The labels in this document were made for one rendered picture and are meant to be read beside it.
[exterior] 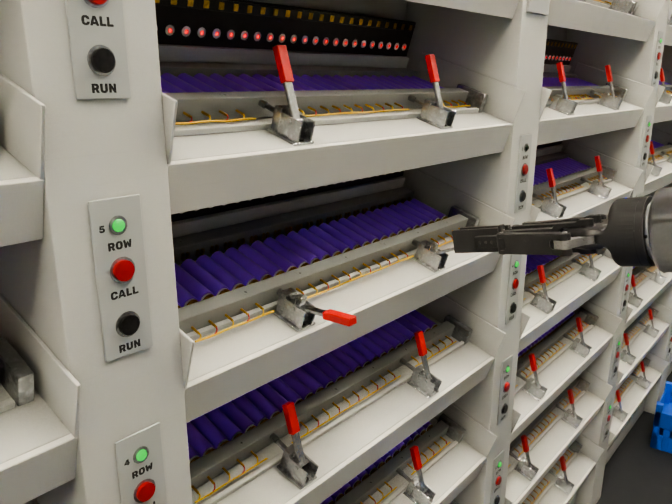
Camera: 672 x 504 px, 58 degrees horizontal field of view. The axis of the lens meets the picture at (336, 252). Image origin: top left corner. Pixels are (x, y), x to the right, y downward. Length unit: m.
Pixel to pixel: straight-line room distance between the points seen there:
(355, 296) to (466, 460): 0.49
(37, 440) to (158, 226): 0.18
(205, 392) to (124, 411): 0.08
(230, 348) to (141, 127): 0.23
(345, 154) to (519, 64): 0.40
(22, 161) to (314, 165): 0.27
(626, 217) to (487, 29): 0.41
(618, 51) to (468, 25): 0.70
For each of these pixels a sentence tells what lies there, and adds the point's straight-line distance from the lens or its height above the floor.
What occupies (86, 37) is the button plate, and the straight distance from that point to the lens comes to 0.45.
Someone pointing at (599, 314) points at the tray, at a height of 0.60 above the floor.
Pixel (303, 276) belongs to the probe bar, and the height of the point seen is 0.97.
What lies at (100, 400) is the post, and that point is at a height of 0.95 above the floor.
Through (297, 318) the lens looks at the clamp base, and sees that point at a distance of 0.63.
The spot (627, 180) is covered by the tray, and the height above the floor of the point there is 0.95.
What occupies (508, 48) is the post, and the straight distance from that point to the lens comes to 0.97.
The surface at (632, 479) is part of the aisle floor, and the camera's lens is 2.20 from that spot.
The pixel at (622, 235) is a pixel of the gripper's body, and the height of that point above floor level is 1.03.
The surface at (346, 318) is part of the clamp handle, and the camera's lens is 0.59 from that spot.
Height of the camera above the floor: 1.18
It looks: 16 degrees down
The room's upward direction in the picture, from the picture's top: straight up
